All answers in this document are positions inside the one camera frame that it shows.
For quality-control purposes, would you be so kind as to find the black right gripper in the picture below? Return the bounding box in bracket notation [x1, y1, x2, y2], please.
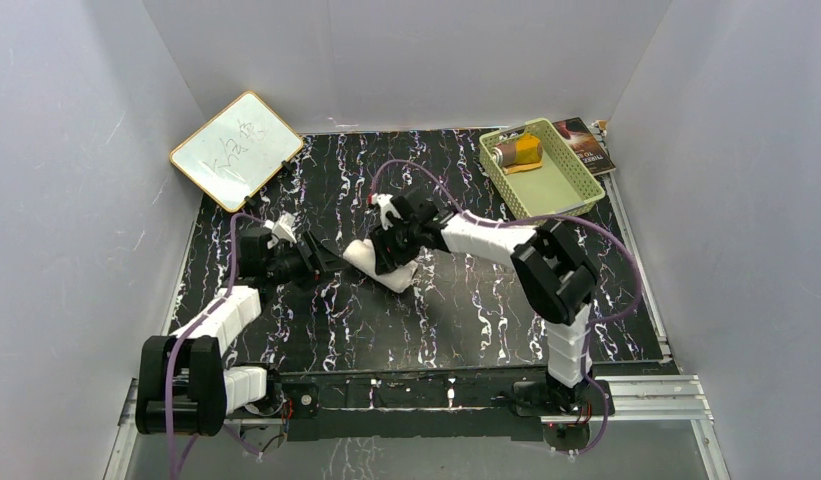
[370, 218, 423, 275]

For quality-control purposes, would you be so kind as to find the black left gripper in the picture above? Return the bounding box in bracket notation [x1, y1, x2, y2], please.
[266, 232, 349, 291]

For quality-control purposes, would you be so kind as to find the white cloth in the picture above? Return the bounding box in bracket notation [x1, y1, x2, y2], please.
[342, 239, 418, 293]

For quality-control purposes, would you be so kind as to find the yellow brown bear towel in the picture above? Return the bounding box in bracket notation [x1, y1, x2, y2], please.
[492, 133, 544, 175]

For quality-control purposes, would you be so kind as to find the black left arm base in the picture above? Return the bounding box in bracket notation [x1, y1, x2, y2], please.
[211, 364, 320, 433]

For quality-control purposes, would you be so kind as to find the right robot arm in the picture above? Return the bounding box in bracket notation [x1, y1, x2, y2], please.
[346, 191, 598, 414]

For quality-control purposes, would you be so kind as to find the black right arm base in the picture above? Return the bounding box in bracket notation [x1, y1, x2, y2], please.
[501, 375, 616, 455]

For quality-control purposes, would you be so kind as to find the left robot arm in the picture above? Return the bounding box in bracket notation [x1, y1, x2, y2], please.
[135, 213, 348, 436]

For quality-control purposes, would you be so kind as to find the green perforated plastic basket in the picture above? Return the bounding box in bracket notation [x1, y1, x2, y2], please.
[479, 118, 606, 219]

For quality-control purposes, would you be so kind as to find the dark book with red cover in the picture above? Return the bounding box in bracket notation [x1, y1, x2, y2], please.
[552, 117, 616, 176]

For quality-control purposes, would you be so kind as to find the white board with wooden frame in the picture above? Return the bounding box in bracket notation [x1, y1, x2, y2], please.
[169, 91, 304, 213]

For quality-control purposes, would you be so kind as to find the aluminium front rail frame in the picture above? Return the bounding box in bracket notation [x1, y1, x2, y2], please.
[105, 364, 729, 479]

